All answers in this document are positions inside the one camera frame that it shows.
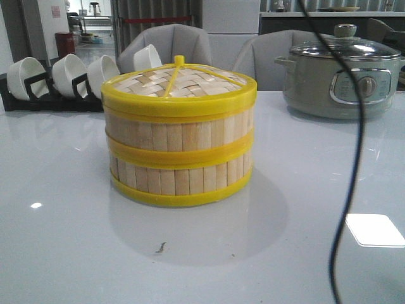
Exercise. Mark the red trash bin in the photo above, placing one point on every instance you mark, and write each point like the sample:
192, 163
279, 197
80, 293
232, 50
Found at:
64, 43

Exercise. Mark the black dish rack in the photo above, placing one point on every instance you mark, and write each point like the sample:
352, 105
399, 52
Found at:
84, 99

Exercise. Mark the right grey chair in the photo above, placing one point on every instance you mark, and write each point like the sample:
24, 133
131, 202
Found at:
257, 57

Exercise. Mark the grey chair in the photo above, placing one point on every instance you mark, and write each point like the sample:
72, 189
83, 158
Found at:
169, 41
257, 57

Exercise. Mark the dark grey counter cabinet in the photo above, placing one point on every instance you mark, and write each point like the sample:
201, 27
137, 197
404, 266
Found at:
326, 21

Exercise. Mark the red barrier belt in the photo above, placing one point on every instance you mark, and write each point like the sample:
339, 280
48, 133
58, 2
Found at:
158, 20

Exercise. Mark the white bowl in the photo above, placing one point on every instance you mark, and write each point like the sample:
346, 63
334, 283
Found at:
146, 58
100, 71
18, 72
64, 71

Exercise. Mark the white refrigerator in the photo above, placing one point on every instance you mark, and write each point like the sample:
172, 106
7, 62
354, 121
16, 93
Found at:
229, 25

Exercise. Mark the grey electric cooking pot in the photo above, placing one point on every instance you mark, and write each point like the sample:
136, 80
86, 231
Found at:
316, 84

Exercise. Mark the bamboo steamer tray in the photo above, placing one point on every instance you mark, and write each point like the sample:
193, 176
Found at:
179, 145
181, 187

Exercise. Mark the yellow bamboo steamer lid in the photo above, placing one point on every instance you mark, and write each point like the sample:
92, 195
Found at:
179, 92

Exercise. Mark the left grey chair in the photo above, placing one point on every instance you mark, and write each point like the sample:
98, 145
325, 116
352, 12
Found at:
169, 41

